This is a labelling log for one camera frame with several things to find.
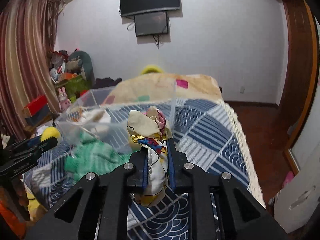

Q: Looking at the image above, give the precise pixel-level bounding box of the yellow soft ball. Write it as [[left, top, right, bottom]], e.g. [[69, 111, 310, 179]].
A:
[[41, 126, 61, 142]]

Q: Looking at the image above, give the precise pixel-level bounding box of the white drawstring pouch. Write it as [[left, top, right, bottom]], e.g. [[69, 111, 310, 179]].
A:
[[73, 108, 111, 134]]

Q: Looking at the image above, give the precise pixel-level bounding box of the wooden room door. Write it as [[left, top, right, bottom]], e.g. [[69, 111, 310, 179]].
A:
[[280, 0, 318, 155]]

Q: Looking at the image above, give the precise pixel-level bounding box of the green knitted cloth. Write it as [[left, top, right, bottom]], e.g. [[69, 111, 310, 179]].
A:
[[64, 132, 131, 181]]

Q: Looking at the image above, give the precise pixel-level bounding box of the cartoon print cream cloth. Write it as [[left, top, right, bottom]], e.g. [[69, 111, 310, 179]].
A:
[[127, 106, 172, 207]]

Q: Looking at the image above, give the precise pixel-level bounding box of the clear plastic storage box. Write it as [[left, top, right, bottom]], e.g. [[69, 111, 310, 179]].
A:
[[55, 87, 176, 154]]

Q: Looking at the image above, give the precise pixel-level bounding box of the pink bunny plush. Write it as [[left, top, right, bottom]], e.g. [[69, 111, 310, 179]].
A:
[[58, 87, 72, 113]]

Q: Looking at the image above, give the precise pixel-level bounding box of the white sliding wardrobe door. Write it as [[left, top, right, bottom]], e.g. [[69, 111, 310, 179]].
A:
[[287, 17, 320, 176]]

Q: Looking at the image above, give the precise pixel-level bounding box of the green cardboard box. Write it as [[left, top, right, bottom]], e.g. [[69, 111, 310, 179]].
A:
[[54, 75, 91, 103]]

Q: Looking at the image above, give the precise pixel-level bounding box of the dark purple cloth pile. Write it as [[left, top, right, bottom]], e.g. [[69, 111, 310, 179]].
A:
[[92, 77, 122, 89]]

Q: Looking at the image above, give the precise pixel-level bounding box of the blue white patterned tablecloth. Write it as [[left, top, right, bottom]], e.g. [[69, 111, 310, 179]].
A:
[[23, 99, 263, 239]]

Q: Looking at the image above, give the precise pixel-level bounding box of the striped brown curtain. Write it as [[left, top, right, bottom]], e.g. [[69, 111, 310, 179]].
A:
[[1, 0, 61, 140]]

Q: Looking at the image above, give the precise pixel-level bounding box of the yellow plush ring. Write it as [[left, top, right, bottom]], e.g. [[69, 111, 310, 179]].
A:
[[139, 64, 164, 75]]

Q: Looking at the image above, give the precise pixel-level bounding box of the red box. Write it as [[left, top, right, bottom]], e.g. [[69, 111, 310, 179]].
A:
[[23, 95, 48, 118]]

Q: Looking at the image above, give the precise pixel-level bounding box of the grey green plush toy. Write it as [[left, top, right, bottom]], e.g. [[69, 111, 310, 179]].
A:
[[65, 50, 94, 83]]

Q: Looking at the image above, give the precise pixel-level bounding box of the beige plush blanket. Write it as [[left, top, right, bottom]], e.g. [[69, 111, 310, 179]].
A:
[[103, 73, 222, 105]]

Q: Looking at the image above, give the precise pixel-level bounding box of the small wall monitor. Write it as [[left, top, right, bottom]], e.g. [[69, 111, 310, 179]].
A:
[[134, 11, 169, 37]]

